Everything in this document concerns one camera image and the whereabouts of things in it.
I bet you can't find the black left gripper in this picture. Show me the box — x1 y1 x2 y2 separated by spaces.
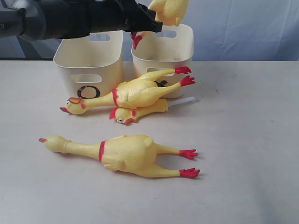
89 0 163 33

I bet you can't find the headless rubber chicken body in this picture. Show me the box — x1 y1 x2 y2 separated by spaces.
130 0 189 50

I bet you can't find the whole rubber chicken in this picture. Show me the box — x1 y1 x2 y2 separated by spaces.
39 134 200 178
60 66 196 115

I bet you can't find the severed rubber chicken head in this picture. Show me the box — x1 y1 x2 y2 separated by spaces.
109 97 196 125

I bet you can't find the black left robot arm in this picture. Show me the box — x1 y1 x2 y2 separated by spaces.
0 0 163 41

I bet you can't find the cream bin marked X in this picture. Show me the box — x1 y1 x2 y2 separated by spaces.
131 23 194 99

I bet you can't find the cream bin marked O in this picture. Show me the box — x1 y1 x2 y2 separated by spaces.
53 31 123 99

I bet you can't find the blue backdrop curtain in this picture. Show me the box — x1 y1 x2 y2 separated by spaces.
0 0 299 61

